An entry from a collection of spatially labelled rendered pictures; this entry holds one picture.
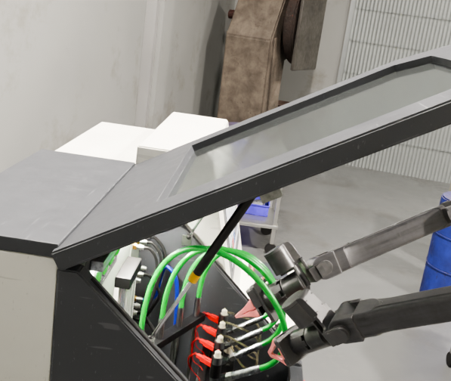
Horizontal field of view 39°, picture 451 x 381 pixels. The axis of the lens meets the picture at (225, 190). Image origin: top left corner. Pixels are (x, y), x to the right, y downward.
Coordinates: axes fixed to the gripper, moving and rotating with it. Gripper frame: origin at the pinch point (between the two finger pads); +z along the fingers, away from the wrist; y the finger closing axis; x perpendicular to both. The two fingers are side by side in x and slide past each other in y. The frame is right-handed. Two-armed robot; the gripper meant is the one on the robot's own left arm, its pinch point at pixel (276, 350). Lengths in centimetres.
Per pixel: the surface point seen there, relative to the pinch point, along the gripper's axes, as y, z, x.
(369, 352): -200, 187, 62
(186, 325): -3.9, 36.8, -14.0
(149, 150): -15, 28, -63
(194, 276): 22.2, -19.0, -22.8
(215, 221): -25, 29, -36
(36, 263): 43, -6, -39
